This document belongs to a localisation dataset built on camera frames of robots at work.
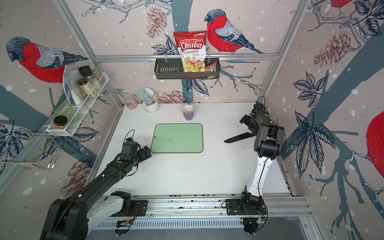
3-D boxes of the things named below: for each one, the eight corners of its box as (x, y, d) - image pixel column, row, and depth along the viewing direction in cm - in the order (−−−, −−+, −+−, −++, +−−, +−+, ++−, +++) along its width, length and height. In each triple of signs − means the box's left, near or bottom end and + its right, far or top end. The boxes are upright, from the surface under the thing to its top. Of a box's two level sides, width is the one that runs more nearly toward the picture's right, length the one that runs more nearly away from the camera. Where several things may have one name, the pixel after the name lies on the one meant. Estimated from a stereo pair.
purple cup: (183, 120, 113) (182, 112, 105) (183, 113, 118) (183, 104, 110) (193, 120, 113) (193, 112, 105) (194, 113, 118) (193, 104, 110)
